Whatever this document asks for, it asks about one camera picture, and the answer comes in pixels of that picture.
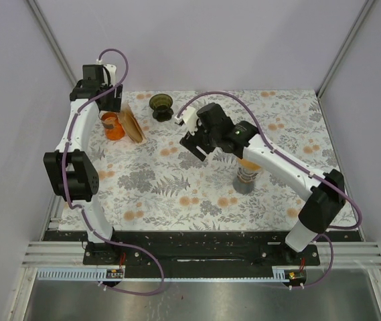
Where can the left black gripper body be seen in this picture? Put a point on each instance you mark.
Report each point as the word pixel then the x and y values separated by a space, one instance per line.
pixel 113 99

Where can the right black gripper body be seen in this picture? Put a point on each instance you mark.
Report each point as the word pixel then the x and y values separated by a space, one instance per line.
pixel 201 139

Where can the brown paper coffee filter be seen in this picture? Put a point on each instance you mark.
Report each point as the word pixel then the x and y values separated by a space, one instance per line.
pixel 249 165

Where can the glass coffee carafe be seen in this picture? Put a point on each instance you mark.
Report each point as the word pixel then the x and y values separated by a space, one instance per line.
pixel 244 180

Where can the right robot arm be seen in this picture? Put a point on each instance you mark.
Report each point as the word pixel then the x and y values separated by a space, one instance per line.
pixel 323 193

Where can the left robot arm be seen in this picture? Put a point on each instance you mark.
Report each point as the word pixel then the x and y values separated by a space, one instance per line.
pixel 70 171

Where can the brown coffee filter stack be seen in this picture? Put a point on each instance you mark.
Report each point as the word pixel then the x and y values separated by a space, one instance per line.
pixel 130 125

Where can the dark green dripper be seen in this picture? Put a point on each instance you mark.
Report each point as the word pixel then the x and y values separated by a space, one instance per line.
pixel 161 104

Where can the glass of orange liquid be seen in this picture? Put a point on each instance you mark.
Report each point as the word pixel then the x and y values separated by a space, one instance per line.
pixel 112 127

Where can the floral tablecloth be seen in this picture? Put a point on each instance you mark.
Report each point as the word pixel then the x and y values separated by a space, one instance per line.
pixel 160 185

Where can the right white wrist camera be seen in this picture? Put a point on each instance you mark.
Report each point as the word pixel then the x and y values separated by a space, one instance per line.
pixel 189 119

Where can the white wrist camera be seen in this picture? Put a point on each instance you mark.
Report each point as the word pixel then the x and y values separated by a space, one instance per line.
pixel 110 72
pixel 189 119

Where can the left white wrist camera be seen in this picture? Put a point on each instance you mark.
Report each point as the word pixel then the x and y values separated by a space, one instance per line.
pixel 110 72

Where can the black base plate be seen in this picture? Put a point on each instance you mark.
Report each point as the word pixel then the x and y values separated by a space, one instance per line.
pixel 268 248

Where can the white slotted cable duct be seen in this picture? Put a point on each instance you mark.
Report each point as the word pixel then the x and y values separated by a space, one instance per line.
pixel 150 274

